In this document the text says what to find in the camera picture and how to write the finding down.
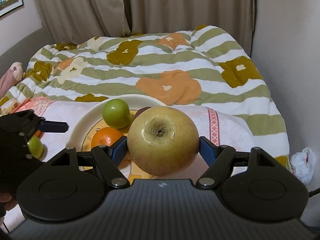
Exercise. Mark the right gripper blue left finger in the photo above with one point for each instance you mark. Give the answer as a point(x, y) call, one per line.
point(106, 160)

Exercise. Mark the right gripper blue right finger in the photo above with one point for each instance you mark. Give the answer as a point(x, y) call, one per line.
point(220, 164)

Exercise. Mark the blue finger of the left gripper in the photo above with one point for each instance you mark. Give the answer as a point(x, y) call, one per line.
point(53, 127)

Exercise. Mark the large orange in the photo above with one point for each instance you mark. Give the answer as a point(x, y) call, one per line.
point(105, 136)

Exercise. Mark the small green apple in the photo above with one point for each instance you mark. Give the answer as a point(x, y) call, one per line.
point(35, 147)

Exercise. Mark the round green apple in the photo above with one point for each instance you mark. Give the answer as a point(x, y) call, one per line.
point(116, 113)

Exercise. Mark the brown kiwi fruit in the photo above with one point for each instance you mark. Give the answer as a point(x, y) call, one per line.
point(140, 111)

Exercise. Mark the large yellow apple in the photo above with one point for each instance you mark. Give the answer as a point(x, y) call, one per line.
point(163, 141)

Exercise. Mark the small tangerine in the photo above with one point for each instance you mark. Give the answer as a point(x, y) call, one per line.
point(37, 133)

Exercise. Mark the person's hand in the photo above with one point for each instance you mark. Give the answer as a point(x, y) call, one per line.
point(8, 201)

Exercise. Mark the small patterned box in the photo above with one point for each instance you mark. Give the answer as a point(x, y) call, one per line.
point(9, 106)

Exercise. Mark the cream duck print plate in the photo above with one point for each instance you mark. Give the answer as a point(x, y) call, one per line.
point(92, 129)

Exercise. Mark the pink plush toy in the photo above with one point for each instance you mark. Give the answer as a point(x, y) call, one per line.
point(12, 77)

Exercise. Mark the grey bed headboard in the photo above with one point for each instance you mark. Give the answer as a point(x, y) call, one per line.
point(25, 49)

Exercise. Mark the white plastic bag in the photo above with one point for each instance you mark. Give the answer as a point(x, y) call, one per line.
point(303, 165)

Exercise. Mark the green striped floral duvet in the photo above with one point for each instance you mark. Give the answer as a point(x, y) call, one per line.
point(201, 67)

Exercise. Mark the beige curtain left panel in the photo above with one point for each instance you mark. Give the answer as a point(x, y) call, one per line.
point(76, 21)

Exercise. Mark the beige curtain panel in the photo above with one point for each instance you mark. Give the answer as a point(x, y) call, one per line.
point(237, 17)
point(76, 21)

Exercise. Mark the beige curtain right panel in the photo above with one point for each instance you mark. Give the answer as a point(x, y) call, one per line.
point(237, 17)

